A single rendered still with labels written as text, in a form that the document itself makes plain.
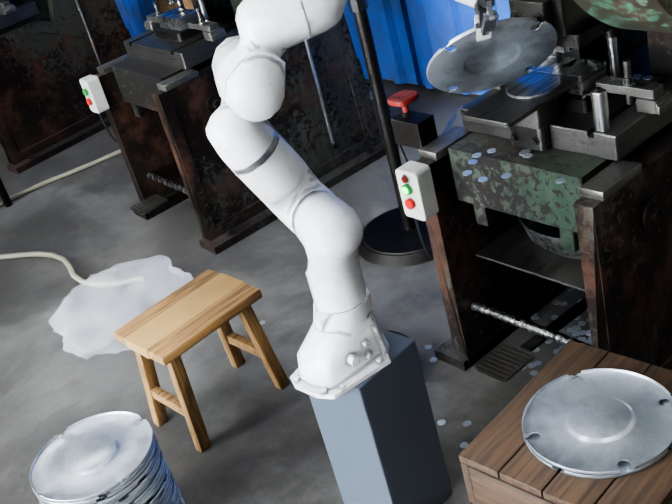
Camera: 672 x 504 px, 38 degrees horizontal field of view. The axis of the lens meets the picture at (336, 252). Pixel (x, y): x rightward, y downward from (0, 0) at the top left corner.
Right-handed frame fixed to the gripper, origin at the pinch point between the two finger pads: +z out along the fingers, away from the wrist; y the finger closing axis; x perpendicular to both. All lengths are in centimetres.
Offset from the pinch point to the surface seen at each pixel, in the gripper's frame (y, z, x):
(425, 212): -20, 46, 19
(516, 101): -8.4, 20.8, -5.5
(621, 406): -79, 13, -6
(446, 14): 113, 183, -16
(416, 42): 119, 209, -3
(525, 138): -13.7, 30.0, -6.5
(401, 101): 6.7, 36.9, 18.2
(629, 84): -10.7, 22.1, -30.3
